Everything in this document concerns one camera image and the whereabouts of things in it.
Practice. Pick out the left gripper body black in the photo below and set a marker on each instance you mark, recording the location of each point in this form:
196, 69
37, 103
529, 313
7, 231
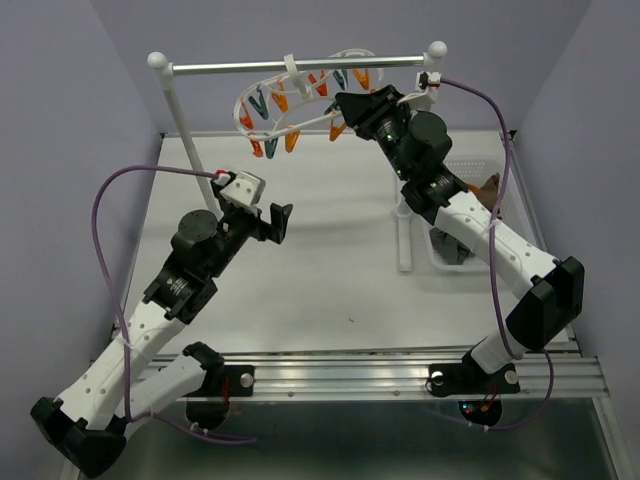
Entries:
236, 227

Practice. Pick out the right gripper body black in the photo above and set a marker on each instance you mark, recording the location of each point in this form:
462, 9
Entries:
384, 125

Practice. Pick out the white round clip hanger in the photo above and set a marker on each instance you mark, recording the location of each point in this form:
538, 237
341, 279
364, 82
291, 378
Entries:
303, 99

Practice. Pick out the grey sock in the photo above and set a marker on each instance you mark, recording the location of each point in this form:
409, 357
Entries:
451, 250

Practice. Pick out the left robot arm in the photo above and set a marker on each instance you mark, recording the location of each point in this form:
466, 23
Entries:
90, 421

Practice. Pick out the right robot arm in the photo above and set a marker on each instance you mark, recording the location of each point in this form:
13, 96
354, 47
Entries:
549, 291

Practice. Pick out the teal clothespin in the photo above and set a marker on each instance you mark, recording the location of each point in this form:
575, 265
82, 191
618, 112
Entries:
270, 147

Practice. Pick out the white clothes rack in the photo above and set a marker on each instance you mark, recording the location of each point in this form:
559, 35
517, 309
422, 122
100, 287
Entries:
399, 72

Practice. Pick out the white plastic basket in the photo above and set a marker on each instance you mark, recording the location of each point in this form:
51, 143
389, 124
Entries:
472, 170

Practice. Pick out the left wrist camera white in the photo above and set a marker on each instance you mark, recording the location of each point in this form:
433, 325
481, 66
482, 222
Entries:
245, 190

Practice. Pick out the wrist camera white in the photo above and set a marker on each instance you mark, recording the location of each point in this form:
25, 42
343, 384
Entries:
245, 190
425, 92

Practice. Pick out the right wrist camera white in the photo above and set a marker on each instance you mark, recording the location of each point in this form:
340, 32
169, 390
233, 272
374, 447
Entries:
425, 92

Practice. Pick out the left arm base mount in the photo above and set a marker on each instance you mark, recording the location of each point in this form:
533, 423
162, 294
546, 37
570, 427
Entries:
226, 382

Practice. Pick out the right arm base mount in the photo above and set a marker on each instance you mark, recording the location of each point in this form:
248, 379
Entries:
447, 379

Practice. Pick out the aluminium rail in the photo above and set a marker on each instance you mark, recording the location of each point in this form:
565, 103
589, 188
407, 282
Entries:
396, 377

